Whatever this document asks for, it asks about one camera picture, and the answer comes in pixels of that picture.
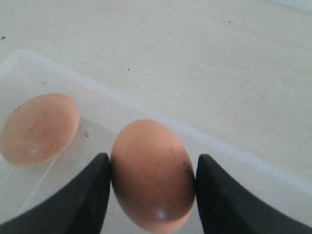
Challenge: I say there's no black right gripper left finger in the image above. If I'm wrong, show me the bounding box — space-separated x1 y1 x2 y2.
0 153 111 234

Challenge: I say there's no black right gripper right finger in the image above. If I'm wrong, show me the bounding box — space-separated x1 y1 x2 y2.
195 154 312 234

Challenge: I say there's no brown egg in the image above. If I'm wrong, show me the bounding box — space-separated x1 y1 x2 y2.
111 119 195 234
0 93 79 167

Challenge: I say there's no clear plastic drawer bin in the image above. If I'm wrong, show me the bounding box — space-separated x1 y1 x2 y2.
0 50 312 225

